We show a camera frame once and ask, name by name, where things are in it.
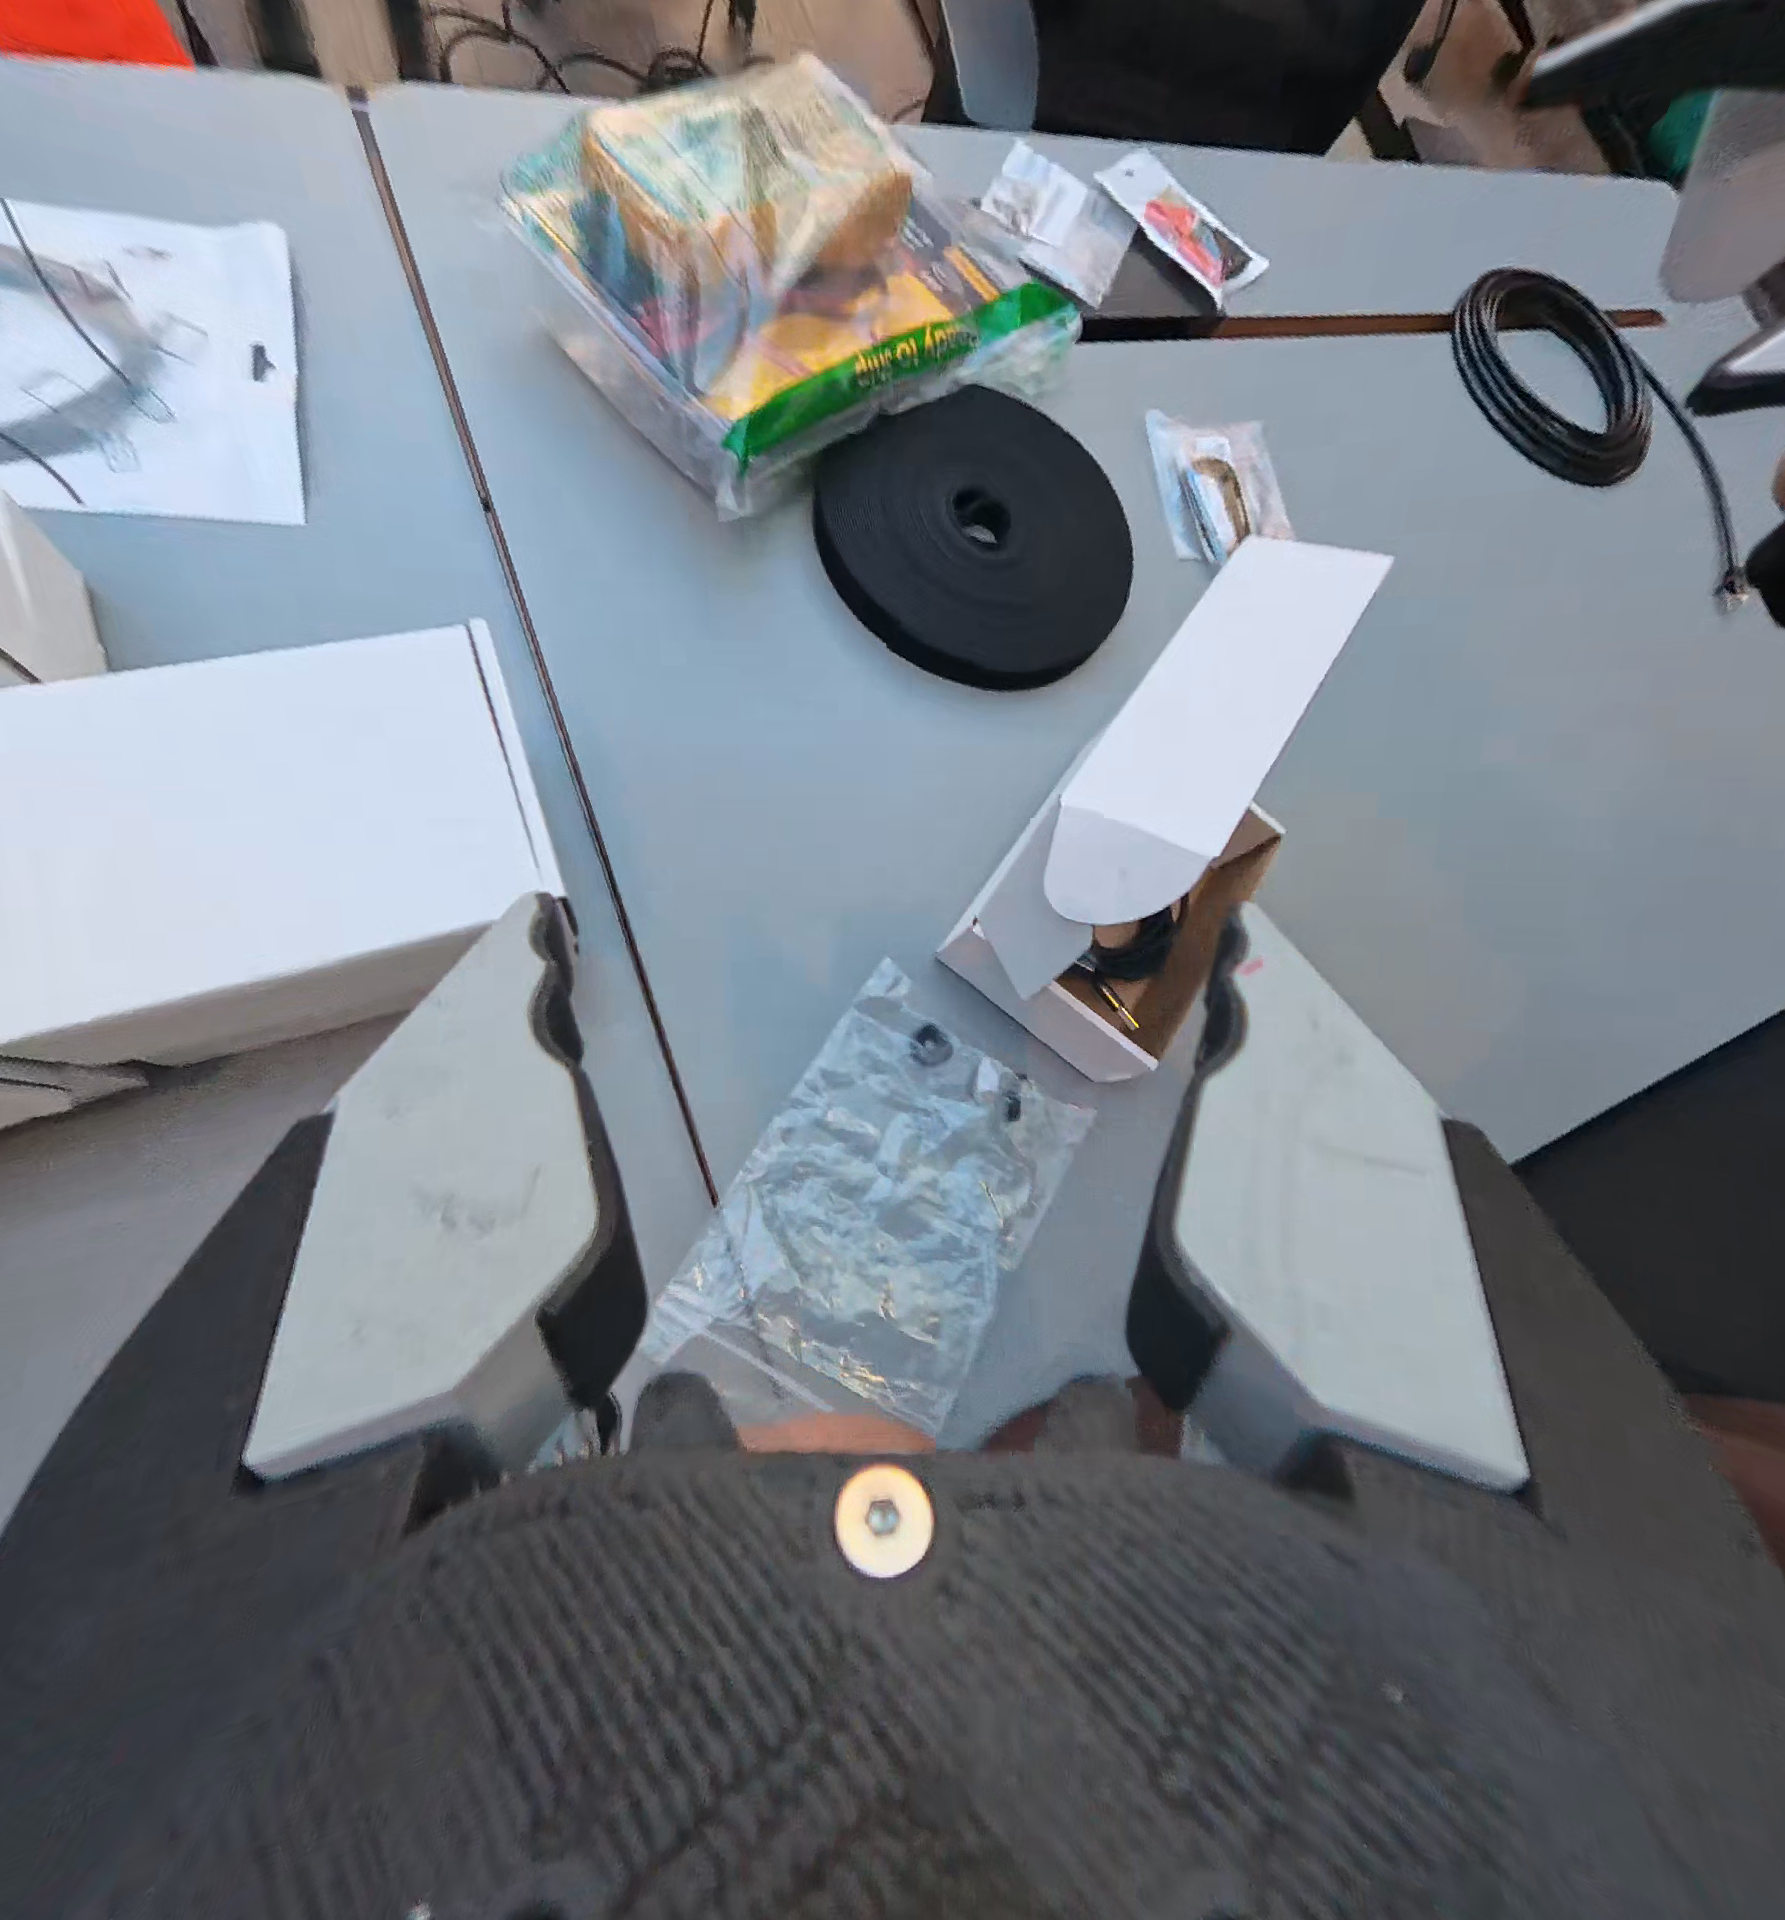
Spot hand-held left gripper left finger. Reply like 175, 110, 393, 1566
236, 892, 652, 1486

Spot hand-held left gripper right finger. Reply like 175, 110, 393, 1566
1125, 906, 1535, 1491

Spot small white cardboard box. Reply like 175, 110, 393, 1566
934, 533, 1399, 1084

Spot grey desk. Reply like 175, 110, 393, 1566
0, 50, 1785, 1666

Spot pile of white cardboard boxes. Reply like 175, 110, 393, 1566
0, 416, 576, 1152

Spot crinkled empty clear plastic bag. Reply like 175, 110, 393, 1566
638, 957, 1100, 1437

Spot small bag with red item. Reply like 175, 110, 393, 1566
1092, 146, 1274, 296

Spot small clear bag tiny parts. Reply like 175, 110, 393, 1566
975, 137, 1137, 311

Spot black hook-and-loop tape roll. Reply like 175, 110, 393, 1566
811, 383, 1137, 694

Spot grey chair back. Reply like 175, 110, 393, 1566
934, 0, 1047, 134

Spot white sheet with line drawings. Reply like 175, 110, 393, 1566
0, 184, 308, 530

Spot clear bag with green strip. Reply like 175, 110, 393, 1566
499, 50, 1091, 526

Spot orange striped traffic cone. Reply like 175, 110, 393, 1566
0, 0, 202, 72

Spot black cable bundle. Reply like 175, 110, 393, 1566
1060, 905, 1183, 1039

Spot coiled black cable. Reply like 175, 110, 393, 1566
1448, 265, 1760, 614

